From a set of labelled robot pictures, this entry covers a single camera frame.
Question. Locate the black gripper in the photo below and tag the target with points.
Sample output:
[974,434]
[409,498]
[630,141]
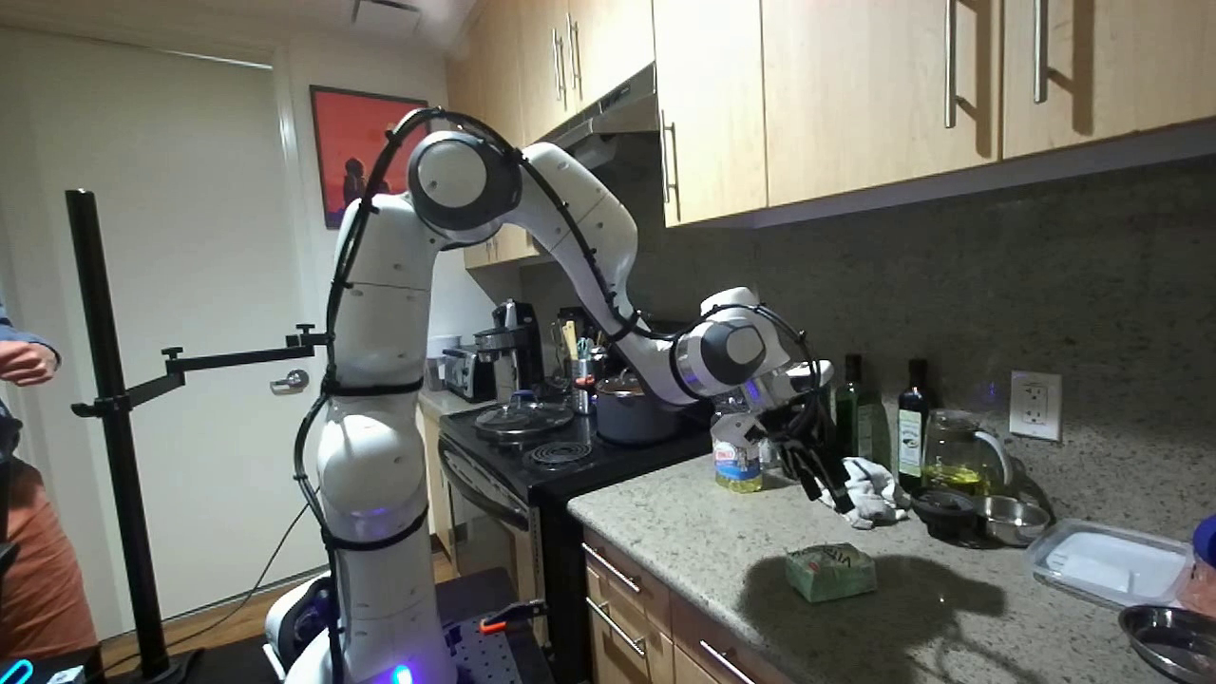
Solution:
[792,434]

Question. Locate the green juice box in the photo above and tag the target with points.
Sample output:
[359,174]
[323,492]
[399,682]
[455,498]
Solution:
[831,572]

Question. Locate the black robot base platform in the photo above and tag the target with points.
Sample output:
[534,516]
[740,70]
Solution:
[498,661]

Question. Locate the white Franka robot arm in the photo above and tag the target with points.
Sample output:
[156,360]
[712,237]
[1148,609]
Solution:
[383,319]

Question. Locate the bare human hand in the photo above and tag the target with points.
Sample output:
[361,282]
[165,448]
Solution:
[26,363]

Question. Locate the white dish cloth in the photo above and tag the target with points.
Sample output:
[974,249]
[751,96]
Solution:
[877,492]

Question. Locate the green wine bottle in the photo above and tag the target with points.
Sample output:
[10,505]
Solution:
[862,420]

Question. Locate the dark olive oil bottle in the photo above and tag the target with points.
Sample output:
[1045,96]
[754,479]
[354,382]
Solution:
[914,431]

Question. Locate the small black bowl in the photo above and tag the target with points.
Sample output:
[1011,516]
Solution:
[948,517]

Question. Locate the glass pitcher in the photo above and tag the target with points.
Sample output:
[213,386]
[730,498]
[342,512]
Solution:
[969,458]

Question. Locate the grey cooking pot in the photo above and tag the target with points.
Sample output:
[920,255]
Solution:
[630,415]

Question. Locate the small metal bowl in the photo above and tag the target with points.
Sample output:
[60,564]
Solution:
[1021,517]

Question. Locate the wooden lower cabinets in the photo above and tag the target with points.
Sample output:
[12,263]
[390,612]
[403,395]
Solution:
[634,623]

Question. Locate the wooden cabinets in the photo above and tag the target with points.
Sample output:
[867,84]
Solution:
[634,623]
[862,91]

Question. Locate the black kitchen stove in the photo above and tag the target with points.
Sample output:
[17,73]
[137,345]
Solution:
[556,572]

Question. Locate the utensil crock wooden spoons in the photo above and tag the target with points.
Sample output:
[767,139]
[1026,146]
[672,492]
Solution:
[577,348]

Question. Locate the glass pot lid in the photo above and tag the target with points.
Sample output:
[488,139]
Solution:
[523,420]

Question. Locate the black coffee maker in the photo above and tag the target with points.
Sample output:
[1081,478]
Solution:
[517,345]

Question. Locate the silver toaster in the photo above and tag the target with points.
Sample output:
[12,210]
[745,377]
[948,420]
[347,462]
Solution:
[477,372]

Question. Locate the large metal bowl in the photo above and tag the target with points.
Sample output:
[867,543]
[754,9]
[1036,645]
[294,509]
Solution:
[1172,642]

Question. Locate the clear bottle blue cap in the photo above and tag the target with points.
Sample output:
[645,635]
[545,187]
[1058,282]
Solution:
[1202,544]

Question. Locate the wooden upper cabinets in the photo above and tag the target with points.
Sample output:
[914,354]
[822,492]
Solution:
[862,91]

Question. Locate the steel range hood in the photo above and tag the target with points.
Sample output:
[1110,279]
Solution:
[611,118]

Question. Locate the ceiling vent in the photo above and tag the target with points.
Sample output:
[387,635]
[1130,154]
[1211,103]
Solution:
[387,12]

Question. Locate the white door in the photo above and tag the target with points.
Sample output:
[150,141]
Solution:
[213,191]

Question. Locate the person in brown shirt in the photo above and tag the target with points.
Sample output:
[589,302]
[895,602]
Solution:
[38,557]

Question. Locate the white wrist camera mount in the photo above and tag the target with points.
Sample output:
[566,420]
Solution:
[815,374]

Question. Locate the white wall outlet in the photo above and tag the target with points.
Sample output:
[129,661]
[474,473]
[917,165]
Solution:
[1036,403]

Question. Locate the red wall picture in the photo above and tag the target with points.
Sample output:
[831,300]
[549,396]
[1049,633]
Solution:
[354,139]

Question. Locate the black camera stand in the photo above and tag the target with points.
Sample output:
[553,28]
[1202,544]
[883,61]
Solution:
[114,382]

